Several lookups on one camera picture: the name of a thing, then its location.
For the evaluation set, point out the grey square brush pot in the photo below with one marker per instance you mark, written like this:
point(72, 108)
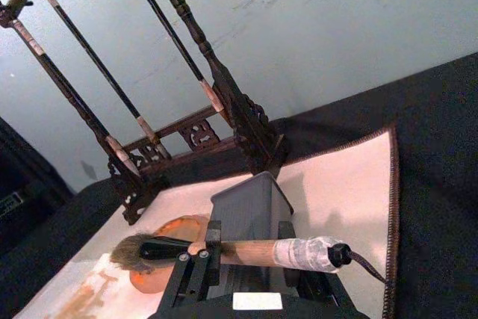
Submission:
point(246, 203)

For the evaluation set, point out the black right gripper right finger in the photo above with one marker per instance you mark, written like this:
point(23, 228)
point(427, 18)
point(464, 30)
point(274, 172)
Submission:
point(288, 235)

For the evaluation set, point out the orange shallow dish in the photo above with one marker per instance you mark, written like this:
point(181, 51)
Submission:
point(185, 226)

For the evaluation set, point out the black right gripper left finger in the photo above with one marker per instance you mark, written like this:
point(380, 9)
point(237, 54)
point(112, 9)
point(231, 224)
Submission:
point(213, 259)

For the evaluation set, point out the dark carved wooden brush rack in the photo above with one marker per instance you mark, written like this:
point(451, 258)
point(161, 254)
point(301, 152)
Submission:
point(246, 117)

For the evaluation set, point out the wooden calligraphy brush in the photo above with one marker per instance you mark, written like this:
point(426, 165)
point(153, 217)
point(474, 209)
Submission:
point(254, 253)

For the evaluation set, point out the dark hanging brush, pale ends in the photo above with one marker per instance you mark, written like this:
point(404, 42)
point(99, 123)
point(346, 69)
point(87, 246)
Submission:
point(97, 59)
point(168, 25)
point(71, 89)

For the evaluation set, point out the white felt mat, brown edge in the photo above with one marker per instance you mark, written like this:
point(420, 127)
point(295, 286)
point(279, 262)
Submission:
point(336, 192)

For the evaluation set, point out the black box with small label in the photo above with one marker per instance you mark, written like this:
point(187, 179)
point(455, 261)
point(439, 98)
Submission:
point(22, 173)

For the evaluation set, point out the black table cloth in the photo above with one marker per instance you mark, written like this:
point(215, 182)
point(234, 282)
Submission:
point(440, 147)

